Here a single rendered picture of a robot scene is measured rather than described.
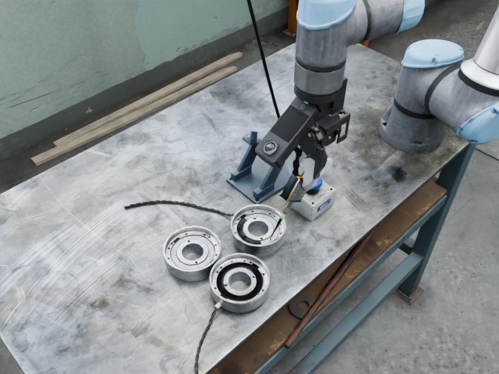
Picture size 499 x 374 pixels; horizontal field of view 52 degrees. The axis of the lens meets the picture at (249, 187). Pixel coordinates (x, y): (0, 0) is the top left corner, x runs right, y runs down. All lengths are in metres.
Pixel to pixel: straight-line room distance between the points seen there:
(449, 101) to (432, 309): 1.03
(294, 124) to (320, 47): 0.13
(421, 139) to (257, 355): 0.60
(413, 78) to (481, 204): 1.29
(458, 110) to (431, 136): 0.17
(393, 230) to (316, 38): 0.77
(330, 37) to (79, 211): 0.63
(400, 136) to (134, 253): 0.64
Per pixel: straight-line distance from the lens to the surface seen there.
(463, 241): 2.19
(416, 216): 1.44
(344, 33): 0.74
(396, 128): 1.22
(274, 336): 1.17
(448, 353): 1.88
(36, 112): 2.56
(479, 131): 1.07
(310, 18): 0.72
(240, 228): 0.98
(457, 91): 1.08
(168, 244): 0.96
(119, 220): 1.06
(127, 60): 2.70
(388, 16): 0.78
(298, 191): 0.91
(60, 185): 1.17
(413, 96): 1.16
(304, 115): 0.80
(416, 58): 1.13
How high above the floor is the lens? 1.57
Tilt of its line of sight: 45 degrees down
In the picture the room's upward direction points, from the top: straight up
